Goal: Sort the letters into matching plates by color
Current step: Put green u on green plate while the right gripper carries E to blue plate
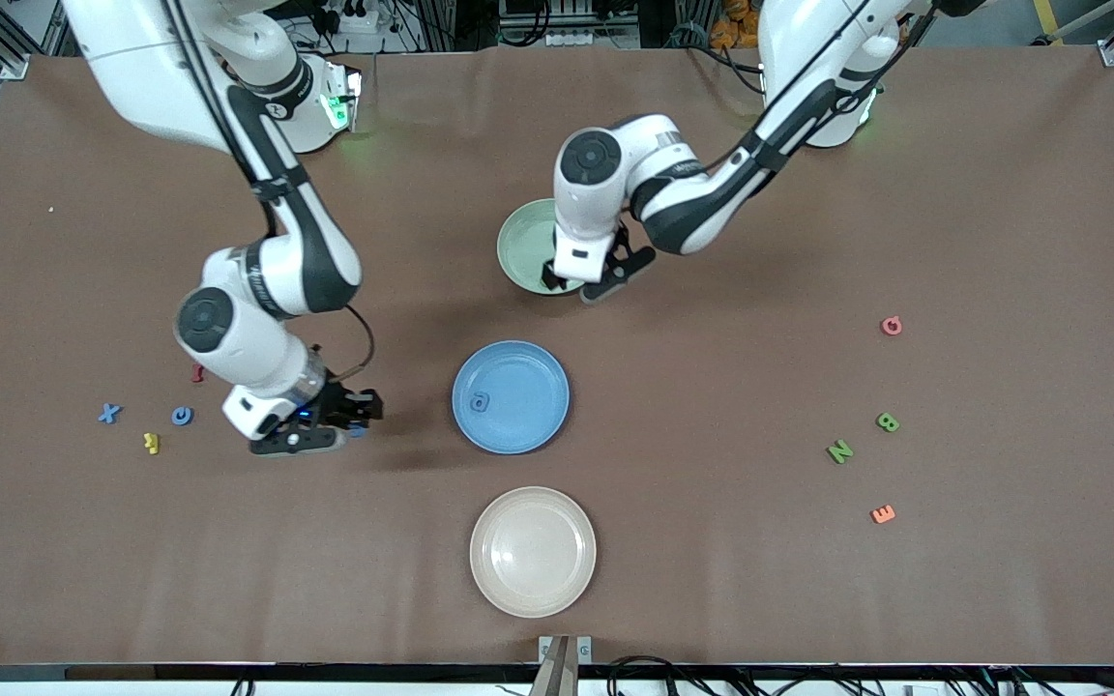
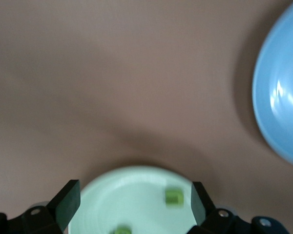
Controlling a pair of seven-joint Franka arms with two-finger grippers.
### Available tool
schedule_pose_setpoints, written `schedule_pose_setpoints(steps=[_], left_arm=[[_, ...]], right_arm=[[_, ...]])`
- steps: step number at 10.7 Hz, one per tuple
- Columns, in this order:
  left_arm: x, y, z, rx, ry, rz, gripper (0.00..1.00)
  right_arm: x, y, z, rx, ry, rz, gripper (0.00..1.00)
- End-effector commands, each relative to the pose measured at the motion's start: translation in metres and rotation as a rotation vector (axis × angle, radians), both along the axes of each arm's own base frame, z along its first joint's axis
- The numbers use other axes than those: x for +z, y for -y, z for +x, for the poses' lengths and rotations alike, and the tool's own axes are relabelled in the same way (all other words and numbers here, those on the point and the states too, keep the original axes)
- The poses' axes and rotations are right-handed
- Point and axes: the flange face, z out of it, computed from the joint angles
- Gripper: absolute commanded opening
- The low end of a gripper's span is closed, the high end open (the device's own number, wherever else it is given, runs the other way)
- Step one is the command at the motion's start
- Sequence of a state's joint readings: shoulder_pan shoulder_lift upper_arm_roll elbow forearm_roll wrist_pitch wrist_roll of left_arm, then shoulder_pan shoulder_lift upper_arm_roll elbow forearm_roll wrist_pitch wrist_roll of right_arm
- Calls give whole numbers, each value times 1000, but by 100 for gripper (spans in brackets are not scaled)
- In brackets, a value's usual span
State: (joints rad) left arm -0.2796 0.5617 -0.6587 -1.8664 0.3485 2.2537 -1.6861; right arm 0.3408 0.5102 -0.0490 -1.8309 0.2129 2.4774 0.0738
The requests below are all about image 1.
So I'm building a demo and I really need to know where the pale green plate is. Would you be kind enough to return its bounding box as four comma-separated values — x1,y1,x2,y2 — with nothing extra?
497,198,589,297

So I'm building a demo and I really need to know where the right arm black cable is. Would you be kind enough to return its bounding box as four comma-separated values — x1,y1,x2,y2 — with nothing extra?
165,0,376,385

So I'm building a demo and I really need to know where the white power strip with plugs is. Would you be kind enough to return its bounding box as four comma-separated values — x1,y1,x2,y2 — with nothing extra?
310,0,384,35

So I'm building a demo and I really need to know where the grey metal bracket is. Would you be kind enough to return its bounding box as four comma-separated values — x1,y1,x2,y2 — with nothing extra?
539,635,594,666

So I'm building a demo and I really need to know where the beige plate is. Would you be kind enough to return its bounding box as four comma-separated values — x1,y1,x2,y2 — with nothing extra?
469,486,598,620

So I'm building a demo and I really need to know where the black floor cable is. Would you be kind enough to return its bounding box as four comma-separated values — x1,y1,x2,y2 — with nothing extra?
605,655,684,696

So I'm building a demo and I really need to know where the orange object pile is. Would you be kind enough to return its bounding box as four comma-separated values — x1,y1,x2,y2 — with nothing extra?
710,0,763,49

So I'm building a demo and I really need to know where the blue plate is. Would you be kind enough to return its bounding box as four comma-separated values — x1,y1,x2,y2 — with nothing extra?
452,340,571,455

